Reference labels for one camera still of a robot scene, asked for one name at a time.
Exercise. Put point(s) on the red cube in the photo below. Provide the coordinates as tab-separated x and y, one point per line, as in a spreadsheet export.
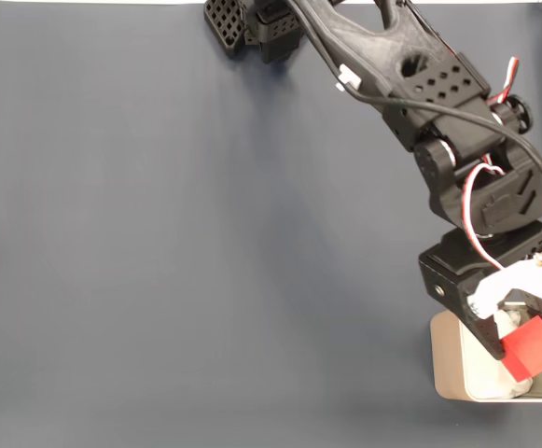
532	347

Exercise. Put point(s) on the beige open box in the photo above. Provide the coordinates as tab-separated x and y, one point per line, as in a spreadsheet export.
448	364

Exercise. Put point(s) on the white crumpled tissue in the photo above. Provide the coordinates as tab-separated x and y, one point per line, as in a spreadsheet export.
485	373

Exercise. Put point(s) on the dark blue table mat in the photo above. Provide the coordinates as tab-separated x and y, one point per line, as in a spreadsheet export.
158	233

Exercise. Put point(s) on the white wrist camera board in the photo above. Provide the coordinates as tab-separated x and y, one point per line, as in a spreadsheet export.
532	275

